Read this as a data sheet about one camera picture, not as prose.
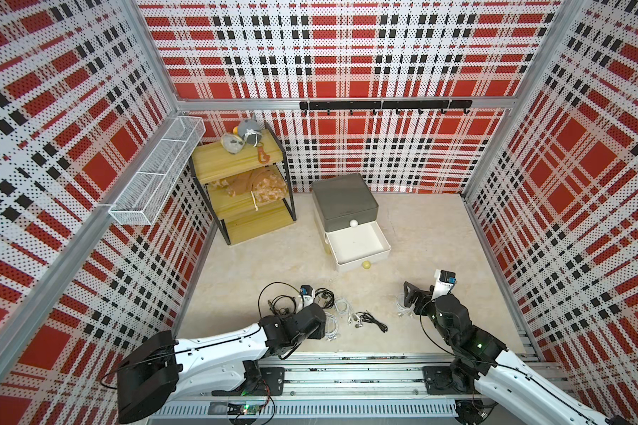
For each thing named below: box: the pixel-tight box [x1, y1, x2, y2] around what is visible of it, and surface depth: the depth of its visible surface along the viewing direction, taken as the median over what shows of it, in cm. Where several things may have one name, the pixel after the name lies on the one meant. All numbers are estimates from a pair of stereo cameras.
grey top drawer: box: [311, 172, 379, 232], surface depth 94 cm
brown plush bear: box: [210, 166, 289, 203], surface depth 91 cm
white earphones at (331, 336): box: [325, 313, 339, 341], surface depth 84 cm
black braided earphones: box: [314, 287, 335, 310], surface depth 90 cm
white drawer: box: [324, 220, 392, 272], surface depth 93 cm
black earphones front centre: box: [358, 311, 389, 333], surface depth 87 cm
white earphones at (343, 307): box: [334, 297, 362, 326], surface depth 88 cm
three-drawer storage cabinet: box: [311, 172, 392, 271], surface depth 93 cm
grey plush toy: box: [237, 113, 263, 147], surface depth 88 cm
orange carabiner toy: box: [256, 145, 271, 164], surface depth 88 cm
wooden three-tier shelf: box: [187, 121, 297, 246], surface depth 90 cm
